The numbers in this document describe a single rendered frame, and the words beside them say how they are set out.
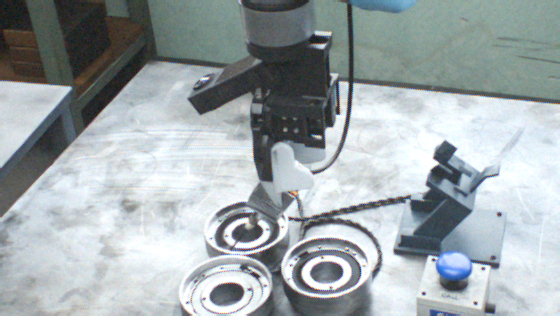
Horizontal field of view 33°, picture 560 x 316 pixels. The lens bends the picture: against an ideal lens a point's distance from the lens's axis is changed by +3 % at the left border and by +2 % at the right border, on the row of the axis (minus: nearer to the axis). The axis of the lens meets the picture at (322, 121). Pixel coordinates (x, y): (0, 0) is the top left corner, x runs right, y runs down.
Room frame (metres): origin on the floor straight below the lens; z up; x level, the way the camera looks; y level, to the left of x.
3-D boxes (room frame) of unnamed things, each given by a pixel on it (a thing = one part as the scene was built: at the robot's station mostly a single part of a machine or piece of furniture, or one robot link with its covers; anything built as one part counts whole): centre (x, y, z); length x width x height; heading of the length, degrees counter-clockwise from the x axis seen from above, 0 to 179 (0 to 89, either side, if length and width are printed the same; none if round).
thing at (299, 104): (0.85, 0.03, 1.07); 0.09 x 0.08 x 0.12; 74
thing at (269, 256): (0.91, 0.10, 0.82); 0.10 x 0.10 x 0.04
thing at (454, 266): (0.78, -0.13, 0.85); 0.04 x 0.04 x 0.05
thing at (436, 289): (0.78, -0.14, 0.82); 0.08 x 0.07 x 0.05; 71
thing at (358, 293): (0.82, 0.01, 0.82); 0.10 x 0.10 x 0.04
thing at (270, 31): (0.86, 0.04, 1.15); 0.08 x 0.08 x 0.05
